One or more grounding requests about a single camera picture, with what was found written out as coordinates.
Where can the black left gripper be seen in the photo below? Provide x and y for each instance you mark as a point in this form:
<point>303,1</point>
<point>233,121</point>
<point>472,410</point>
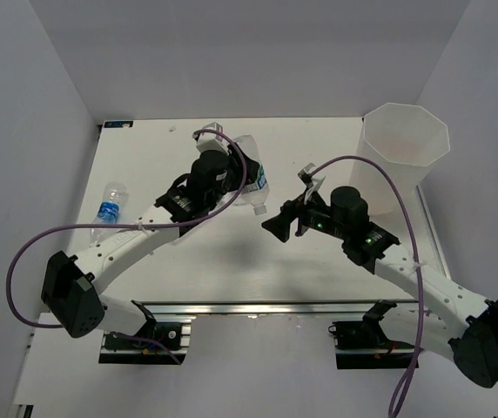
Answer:
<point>237,170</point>

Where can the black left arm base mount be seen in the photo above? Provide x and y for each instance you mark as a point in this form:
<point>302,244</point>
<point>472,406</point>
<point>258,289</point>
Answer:
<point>143,340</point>

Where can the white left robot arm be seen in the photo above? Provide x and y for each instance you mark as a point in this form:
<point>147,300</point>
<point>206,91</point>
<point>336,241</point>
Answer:
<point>74,285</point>

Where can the blue label sticker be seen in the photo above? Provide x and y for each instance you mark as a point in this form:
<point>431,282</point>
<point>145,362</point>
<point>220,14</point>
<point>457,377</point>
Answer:
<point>117,124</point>

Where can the water bottle with blue label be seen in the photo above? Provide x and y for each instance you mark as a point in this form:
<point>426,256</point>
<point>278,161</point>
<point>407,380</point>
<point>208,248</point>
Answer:
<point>114,198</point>

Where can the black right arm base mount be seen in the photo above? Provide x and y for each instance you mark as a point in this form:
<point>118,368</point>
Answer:
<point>362,345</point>

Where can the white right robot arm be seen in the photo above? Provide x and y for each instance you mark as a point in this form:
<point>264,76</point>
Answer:
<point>459,325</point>

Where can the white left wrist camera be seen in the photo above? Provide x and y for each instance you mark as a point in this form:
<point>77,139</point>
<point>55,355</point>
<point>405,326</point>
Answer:
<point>209,141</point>

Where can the white translucent plastic bin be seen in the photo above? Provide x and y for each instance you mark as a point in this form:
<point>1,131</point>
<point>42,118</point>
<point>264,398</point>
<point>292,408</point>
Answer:
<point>406,141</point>

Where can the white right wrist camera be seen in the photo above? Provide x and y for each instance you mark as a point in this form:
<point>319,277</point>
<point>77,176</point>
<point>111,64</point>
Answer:
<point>313,182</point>

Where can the aluminium table frame rail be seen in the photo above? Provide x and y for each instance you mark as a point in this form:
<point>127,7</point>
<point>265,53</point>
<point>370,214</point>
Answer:
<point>260,308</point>

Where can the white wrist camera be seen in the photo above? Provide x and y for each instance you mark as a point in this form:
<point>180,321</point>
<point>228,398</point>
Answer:
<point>209,141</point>
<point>313,182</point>

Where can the clear water bottle white-blue label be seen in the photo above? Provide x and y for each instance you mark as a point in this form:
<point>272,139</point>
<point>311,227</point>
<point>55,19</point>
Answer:
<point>256,190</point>

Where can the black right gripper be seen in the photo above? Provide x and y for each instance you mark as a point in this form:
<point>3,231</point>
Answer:
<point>279,225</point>

